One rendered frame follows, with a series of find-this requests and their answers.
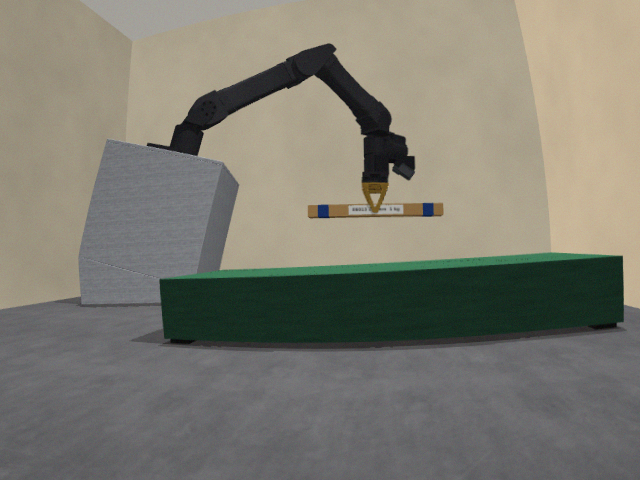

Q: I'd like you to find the brown welding electrode pack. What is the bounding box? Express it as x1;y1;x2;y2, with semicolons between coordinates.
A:
308;203;444;218

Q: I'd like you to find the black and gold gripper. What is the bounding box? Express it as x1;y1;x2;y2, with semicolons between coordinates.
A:
362;153;389;213

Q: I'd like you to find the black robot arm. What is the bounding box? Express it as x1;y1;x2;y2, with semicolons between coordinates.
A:
147;43;415;180

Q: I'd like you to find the low green platform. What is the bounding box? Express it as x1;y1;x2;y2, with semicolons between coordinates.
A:
159;252;624;344

